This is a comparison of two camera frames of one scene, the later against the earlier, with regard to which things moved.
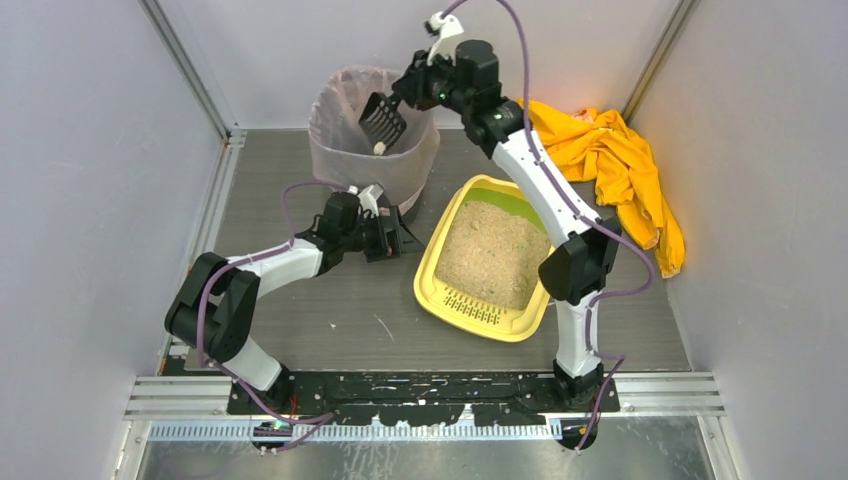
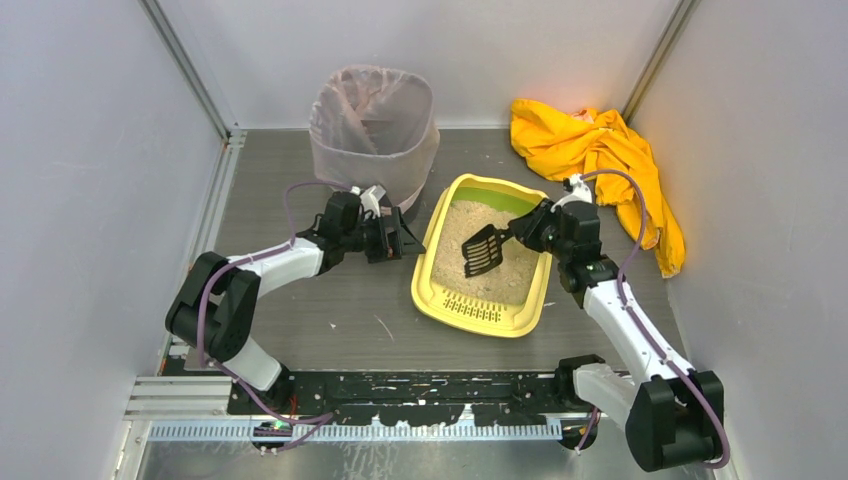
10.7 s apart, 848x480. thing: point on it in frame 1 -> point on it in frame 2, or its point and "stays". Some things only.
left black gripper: (391, 235) stays
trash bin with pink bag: (344, 154) stays
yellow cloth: (599, 148) stays
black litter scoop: (381, 120) -> (484, 251)
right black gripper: (409, 87) -> (525, 229)
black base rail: (417, 399) stays
